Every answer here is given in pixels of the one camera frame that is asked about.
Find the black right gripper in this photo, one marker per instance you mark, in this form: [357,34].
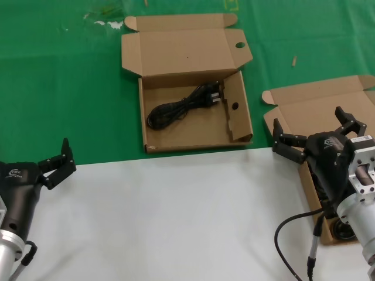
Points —
[328,158]

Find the green table cloth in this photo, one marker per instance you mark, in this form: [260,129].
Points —
[58,87]

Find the plain cardboard box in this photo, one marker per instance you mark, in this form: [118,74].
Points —
[307,99]

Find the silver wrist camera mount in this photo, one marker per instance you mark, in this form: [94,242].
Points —
[2,209]
[361,158]

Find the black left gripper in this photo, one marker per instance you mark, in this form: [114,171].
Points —
[17,193]

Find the black round part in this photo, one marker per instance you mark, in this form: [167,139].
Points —
[340,232]

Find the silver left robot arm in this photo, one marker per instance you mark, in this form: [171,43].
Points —
[7,254]

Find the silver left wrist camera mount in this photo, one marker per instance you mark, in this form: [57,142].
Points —
[2,209]

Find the cardboard box with divider insert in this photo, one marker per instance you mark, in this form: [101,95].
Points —
[181,47]

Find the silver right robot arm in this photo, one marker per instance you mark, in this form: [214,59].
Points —
[363,222]

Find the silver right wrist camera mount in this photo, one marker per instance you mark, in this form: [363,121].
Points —
[361,158]

